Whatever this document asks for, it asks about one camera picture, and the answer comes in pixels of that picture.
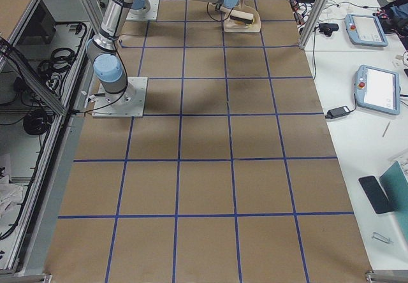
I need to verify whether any teal notebook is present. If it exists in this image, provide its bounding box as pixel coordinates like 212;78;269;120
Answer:
379;161;407;239

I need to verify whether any yellow green sponge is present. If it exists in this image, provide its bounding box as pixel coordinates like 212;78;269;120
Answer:
235;20;254;29

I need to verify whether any beige dustpan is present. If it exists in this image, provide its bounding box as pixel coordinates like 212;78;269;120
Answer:
220;0;261;33

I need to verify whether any aluminium frame post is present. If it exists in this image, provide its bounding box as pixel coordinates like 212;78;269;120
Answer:
298;0;328;49

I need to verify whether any blue teach pendant far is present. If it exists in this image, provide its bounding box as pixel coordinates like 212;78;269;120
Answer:
344;13;388;47

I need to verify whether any beige hand brush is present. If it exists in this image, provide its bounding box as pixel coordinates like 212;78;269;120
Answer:
219;6;254;22

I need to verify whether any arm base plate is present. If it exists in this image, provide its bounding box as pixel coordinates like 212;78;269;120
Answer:
91;77;148;118
126;0;159;22

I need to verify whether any black power adapter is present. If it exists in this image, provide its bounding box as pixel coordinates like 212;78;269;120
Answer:
325;106;351;119

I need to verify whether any blue teach pendant near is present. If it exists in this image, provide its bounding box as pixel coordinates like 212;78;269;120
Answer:
354;65;400;115

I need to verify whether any black smartphone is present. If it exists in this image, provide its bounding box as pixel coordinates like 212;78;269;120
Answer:
358;176;393;214

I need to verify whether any blue teach pendant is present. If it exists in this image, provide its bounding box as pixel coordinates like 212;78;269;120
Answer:
344;13;388;47
354;65;400;115

